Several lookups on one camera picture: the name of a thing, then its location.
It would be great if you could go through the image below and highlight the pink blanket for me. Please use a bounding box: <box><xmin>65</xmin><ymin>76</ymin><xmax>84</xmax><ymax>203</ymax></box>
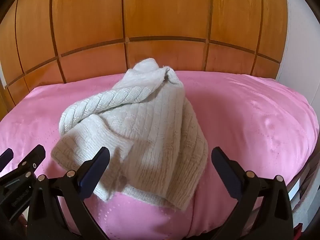
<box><xmin>0</xmin><ymin>70</ymin><xmax>319</xmax><ymax>240</ymax></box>

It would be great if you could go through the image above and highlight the dark wooden bed frame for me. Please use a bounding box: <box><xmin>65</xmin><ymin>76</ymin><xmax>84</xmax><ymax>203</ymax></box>
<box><xmin>287</xmin><ymin>155</ymin><xmax>319</xmax><ymax>193</ymax></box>

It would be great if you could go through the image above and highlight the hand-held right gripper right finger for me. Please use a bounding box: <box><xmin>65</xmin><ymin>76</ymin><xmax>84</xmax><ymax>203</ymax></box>
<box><xmin>211</xmin><ymin>147</ymin><xmax>293</xmax><ymax>240</ymax></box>

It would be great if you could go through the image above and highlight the wooden panelled wardrobe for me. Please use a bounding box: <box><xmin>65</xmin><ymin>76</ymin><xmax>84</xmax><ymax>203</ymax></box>
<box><xmin>0</xmin><ymin>0</ymin><xmax>288</xmax><ymax>117</ymax></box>

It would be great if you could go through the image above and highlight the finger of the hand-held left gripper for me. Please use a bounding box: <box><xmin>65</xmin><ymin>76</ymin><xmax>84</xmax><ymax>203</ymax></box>
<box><xmin>17</xmin><ymin>144</ymin><xmax>46</xmax><ymax>179</ymax></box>
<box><xmin>0</xmin><ymin>148</ymin><xmax>14</xmax><ymax>167</ymax></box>

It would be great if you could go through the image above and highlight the white knit sweater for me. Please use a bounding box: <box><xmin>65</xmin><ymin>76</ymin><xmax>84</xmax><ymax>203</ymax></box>
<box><xmin>51</xmin><ymin>58</ymin><xmax>209</xmax><ymax>211</ymax></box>

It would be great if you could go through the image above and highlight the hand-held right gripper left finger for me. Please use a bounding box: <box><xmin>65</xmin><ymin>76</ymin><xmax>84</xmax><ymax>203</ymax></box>
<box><xmin>27</xmin><ymin>146</ymin><xmax>110</xmax><ymax>240</ymax></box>

